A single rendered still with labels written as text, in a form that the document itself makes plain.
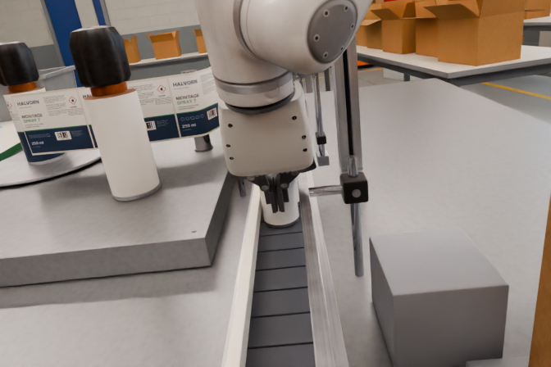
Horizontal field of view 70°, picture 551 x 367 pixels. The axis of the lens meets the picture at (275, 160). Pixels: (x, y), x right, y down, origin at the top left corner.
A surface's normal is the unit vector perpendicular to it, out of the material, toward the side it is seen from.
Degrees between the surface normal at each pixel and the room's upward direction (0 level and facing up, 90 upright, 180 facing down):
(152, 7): 90
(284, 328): 0
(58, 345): 0
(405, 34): 90
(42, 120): 90
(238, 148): 111
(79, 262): 90
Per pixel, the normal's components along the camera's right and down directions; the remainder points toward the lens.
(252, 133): -0.03, 0.66
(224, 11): -0.72, 0.43
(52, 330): -0.13, -0.93
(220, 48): -0.54, 0.64
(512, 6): 0.26, 0.47
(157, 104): 0.06, 0.34
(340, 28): 0.63, 0.48
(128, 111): 0.73, 0.15
